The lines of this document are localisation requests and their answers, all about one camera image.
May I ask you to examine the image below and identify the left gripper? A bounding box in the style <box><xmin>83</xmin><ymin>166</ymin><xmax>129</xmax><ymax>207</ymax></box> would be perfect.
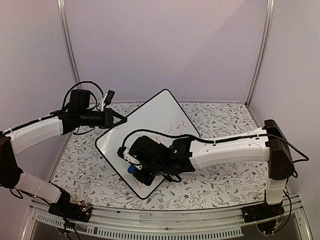
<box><xmin>79</xmin><ymin>108</ymin><xmax>128</xmax><ymax>130</ymax></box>

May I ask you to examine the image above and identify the blue whiteboard eraser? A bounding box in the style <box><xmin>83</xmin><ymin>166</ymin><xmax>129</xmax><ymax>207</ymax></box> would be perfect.
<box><xmin>127</xmin><ymin>165</ymin><xmax>137</xmax><ymax>175</ymax></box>

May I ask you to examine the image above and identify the white whiteboard black frame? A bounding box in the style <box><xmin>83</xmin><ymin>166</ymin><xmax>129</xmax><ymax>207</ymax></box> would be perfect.
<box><xmin>95</xmin><ymin>89</ymin><xmax>200</xmax><ymax>200</ymax></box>

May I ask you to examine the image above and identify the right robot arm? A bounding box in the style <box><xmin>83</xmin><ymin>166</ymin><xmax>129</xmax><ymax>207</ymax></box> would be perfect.
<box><xmin>117</xmin><ymin>119</ymin><xmax>309</xmax><ymax>218</ymax></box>

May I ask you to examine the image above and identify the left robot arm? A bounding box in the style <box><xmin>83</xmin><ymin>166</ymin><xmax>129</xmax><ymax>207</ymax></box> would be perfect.
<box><xmin>0</xmin><ymin>83</ymin><xmax>127</xmax><ymax>217</ymax></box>

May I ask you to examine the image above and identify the floral patterned table mat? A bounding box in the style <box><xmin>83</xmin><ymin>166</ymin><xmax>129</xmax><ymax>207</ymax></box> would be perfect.
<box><xmin>51</xmin><ymin>102</ymin><xmax>268</xmax><ymax>211</ymax></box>

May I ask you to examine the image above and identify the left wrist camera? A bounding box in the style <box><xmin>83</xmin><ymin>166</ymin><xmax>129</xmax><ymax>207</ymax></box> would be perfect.
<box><xmin>97</xmin><ymin>90</ymin><xmax>115</xmax><ymax>112</ymax></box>

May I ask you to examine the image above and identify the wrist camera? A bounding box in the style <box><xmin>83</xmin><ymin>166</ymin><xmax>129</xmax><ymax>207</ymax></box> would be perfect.
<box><xmin>117</xmin><ymin>146</ymin><xmax>142</xmax><ymax>170</ymax></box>
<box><xmin>97</xmin><ymin>90</ymin><xmax>115</xmax><ymax>112</ymax></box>

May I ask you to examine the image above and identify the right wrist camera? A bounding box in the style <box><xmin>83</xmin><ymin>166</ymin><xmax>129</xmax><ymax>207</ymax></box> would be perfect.
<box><xmin>117</xmin><ymin>146</ymin><xmax>142</xmax><ymax>170</ymax></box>

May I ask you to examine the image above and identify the front aluminium rail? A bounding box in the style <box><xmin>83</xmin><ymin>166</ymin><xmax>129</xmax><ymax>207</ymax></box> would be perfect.
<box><xmin>22</xmin><ymin>194</ymin><xmax>316</xmax><ymax>240</ymax></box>

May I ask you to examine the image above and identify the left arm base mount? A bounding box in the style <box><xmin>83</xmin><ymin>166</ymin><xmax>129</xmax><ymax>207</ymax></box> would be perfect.
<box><xmin>48</xmin><ymin>197</ymin><xmax>93</xmax><ymax>223</ymax></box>

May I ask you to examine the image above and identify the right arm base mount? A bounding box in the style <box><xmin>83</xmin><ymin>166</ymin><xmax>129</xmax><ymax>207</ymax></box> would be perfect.
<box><xmin>241</xmin><ymin>201</ymin><xmax>285</xmax><ymax>235</ymax></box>

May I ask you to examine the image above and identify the left aluminium corner post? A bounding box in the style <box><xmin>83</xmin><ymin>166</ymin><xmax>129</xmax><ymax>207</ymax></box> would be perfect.
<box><xmin>56</xmin><ymin>0</ymin><xmax>81</xmax><ymax>84</ymax></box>

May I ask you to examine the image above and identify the aluminium corner post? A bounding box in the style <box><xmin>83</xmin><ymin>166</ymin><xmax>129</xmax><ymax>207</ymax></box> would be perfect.
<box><xmin>245</xmin><ymin>0</ymin><xmax>275</xmax><ymax>108</ymax></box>
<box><xmin>56</xmin><ymin>0</ymin><xmax>81</xmax><ymax>84</ymax></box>

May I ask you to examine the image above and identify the right aluminium corner post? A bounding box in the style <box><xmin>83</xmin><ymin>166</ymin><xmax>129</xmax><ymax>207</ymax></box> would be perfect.
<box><xmin>245</xmin><ymin>0</ymin><xmax>275</xmax><ymax>108</ymax></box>

